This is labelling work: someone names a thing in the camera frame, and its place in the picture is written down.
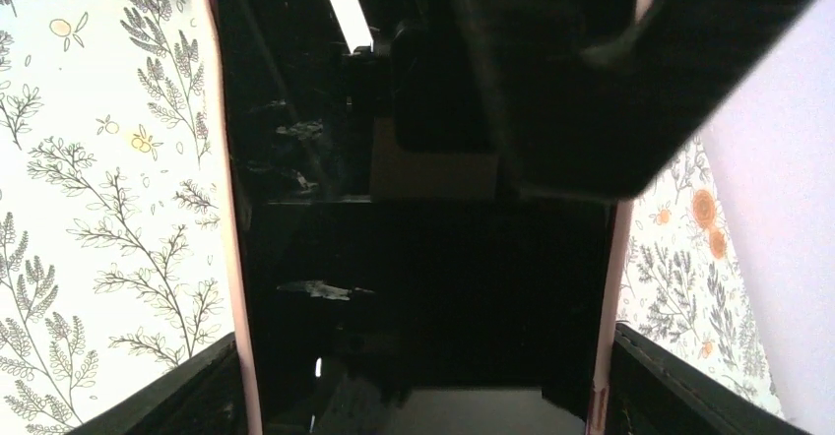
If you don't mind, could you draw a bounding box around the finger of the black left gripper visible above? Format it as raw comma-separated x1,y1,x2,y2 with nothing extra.
453,0,812,199

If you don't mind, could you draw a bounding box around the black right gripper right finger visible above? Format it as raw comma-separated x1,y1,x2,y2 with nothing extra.
603,324,806,435

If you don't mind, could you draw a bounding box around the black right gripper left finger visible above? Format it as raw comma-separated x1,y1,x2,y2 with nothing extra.
70,333,248,435

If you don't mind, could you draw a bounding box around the floral patterned table mat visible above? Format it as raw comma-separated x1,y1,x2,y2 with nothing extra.
1,0,784,434

